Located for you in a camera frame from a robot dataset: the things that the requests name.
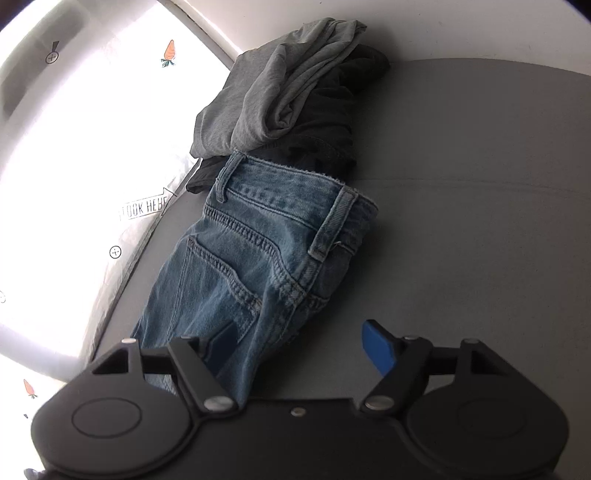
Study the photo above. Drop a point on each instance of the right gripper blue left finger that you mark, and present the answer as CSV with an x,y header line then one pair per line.
x,y
177,379

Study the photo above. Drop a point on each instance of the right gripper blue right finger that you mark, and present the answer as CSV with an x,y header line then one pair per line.
x,y
419,378

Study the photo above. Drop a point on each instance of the blue denim jeans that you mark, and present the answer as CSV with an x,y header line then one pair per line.
x,y
269,250

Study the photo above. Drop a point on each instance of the folded black garment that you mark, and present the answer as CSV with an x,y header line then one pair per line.
x,y
322,138

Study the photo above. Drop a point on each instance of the white carrot print sheet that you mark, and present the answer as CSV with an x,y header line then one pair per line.
x,y
98,101

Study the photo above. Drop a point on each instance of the folded grey garment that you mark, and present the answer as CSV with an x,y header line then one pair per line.
x,y
268,86

